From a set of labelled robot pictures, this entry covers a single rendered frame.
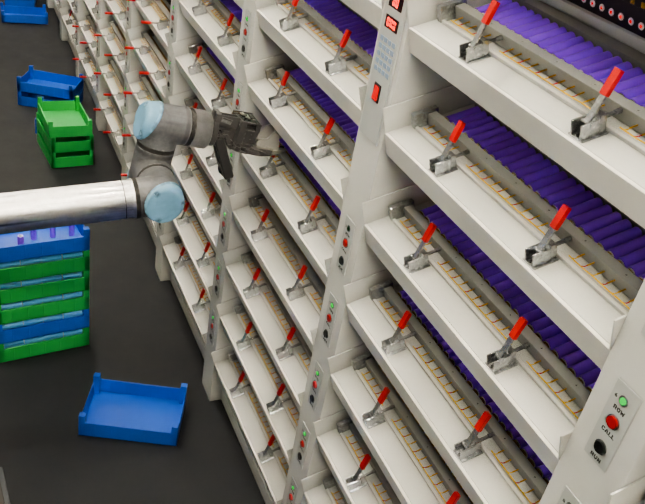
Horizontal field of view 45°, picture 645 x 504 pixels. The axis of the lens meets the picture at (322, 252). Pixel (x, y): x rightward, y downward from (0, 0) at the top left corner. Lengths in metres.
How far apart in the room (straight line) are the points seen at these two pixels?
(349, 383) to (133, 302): 1.53
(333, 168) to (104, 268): 1.75
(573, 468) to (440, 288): 0.40
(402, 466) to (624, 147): 0.79
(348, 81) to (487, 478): 0.80
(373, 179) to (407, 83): 0.19
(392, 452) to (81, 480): 1.14
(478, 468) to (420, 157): 0.52
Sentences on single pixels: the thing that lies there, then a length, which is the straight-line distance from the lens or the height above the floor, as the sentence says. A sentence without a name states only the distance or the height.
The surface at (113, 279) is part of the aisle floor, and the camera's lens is 3.18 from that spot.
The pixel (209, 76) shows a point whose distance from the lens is 2.55.
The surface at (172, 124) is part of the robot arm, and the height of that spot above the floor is 1.10.
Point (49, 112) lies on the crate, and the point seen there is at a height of 0.16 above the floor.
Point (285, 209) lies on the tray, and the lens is 1.87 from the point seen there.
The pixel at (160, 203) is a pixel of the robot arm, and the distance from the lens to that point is 1.73.
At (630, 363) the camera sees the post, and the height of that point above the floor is 1.32.
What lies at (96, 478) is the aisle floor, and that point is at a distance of 2.44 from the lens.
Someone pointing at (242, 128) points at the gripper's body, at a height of 1.09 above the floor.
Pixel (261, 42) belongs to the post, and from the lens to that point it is 2.03.
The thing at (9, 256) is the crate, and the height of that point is 0.42.
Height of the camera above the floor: 1.85
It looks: 32 degrees down
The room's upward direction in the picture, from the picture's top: 11 degrees clockwise
